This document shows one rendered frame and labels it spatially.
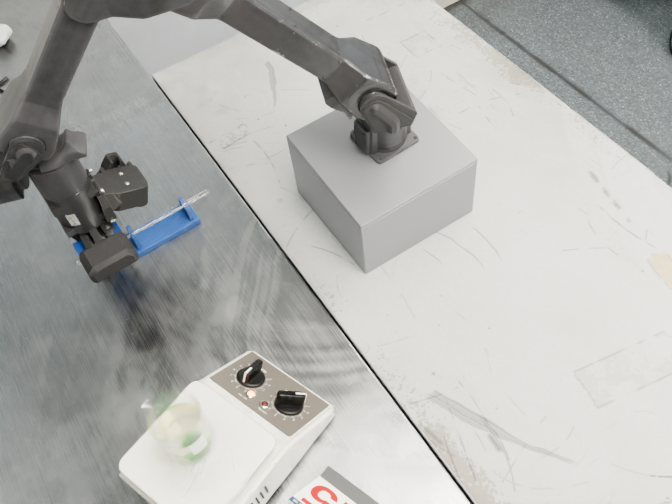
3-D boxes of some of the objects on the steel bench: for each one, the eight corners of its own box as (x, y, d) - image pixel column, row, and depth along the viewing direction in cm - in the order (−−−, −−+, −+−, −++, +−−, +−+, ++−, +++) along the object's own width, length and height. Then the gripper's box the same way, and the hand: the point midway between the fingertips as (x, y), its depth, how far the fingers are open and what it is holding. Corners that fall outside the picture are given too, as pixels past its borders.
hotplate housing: (254, 357, 87) (240, 325, 81) (339, 416, 82) (332, 387, 75) (120, 508, 78) (93, 485, 72) (206, 586, 73) (185, 569, 66)
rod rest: (191, 208, 102) (184, 191, 99) (202, 223, 100) (195, 206, 97) (128, 243, 100) (119, 227, 97) (138, 259, 98) (129, 243, 95)
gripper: (13, 149, 88) (63, 226, 101) (68, 246, 79) (116, 317, 91) (59, 126, 90) (103, 205, 103) (118, 218, 80) (159, 292, 93)
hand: (100, 243), depth 94 cm, fingers closed, pressing on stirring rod
